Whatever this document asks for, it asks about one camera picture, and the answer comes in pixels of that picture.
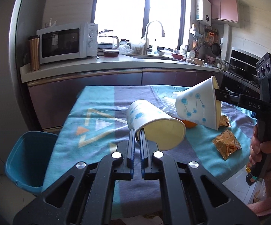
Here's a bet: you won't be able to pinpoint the paper cup with blue dots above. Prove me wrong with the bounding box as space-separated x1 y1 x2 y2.
175 76 221 131

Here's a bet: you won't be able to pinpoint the gold foil snack wrapper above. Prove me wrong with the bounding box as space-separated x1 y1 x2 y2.
212 129 242 161

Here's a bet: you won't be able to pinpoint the chrome kitchen faucet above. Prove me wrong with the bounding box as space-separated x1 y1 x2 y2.
142 20 166 55

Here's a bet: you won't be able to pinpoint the teal plastic trash bin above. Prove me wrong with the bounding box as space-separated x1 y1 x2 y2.
4 131 58 195

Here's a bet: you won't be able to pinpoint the person's right hand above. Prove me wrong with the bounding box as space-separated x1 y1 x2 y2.
249 125 271 169

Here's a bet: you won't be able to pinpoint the black frying pan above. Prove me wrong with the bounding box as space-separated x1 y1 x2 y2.
211 43 221 56

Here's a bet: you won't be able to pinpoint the orange peel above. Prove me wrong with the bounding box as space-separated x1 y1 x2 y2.
181 120 197 128

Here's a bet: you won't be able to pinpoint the blue patterned tablecloth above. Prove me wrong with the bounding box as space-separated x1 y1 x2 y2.
43 85 256 219

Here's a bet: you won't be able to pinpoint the red bowl on counter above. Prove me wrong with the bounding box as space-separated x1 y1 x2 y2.
172 53 184 60

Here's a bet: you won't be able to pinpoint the dark brown counter cabinets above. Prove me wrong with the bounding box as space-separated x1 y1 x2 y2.
28 69 223 133

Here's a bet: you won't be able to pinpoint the dark red food container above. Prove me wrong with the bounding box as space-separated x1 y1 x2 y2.
103 49 120 58

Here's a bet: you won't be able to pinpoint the glass electric kettle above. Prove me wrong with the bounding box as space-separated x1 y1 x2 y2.
97 29 119 50

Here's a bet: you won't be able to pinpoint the white microwave oven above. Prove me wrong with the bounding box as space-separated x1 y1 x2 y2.
36 22 98 65

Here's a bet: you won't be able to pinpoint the copper travel mug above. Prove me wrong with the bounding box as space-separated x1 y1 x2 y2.
28 36 40 71

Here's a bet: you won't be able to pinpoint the pink wall cabinet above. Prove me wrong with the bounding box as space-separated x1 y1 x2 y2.
208 0 240 23

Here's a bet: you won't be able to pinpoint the white wall water heater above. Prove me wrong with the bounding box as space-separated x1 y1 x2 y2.
196 0 212 26

